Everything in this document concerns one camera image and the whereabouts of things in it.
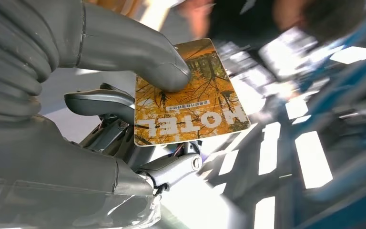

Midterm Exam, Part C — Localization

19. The person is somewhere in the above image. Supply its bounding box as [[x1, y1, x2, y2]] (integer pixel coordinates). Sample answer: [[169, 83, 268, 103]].
[[176, 0, 366, 45]]

